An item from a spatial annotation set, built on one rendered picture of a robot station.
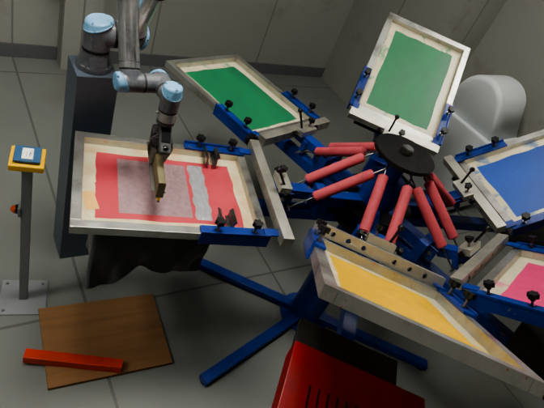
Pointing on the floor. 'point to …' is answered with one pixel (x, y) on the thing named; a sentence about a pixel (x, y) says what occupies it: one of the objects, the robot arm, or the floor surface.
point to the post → (32, 296)
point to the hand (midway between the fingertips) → (156, 162)
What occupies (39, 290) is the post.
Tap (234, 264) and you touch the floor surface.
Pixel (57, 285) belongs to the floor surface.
